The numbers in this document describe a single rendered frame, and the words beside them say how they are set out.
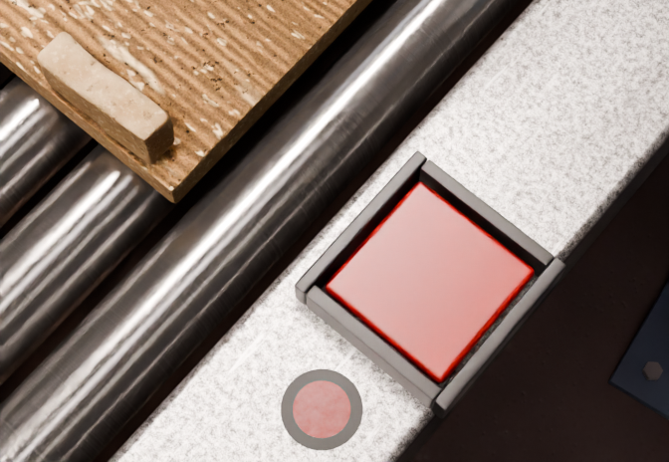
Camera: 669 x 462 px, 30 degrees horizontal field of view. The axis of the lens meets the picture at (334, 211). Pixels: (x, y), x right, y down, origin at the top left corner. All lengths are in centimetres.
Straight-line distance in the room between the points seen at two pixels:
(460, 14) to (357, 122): 7
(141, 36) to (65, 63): 5
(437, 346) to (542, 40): 15
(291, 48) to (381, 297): 11
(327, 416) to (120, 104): 14
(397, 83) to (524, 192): 7
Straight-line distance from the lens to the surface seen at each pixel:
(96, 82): 49
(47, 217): 52
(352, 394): 49
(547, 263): 49
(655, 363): 146
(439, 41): 55
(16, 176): 54
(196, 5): 53
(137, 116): 48
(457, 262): 49
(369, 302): 49
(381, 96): 53
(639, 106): 55
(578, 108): 54
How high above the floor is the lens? 139
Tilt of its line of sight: 69 degrees down
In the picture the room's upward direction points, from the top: straight up
